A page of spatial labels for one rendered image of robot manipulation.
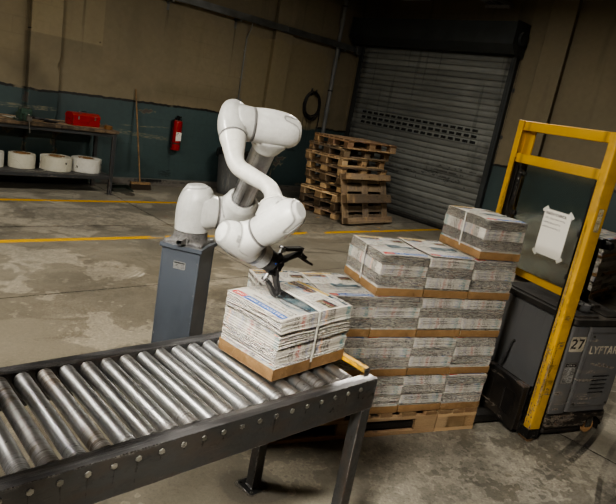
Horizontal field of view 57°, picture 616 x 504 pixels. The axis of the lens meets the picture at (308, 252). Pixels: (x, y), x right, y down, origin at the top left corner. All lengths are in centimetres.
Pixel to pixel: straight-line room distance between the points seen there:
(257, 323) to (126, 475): 65
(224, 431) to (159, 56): 827
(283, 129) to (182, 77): 765
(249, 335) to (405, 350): 136
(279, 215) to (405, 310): 151
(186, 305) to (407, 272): 113
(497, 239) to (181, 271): 170
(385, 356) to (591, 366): 140
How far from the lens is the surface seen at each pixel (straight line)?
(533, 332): 391
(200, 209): 262
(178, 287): 271
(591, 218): 345
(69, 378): 191
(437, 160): 1060
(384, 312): 302
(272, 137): 219
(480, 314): 340
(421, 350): 326
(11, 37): 881
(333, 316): 206
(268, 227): 173
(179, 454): 167
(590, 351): 390
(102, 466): 156
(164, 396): 182
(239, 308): 201
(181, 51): 977
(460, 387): 356
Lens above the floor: 170
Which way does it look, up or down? 14 degrees down
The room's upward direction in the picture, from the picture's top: 10 degrees clockwise
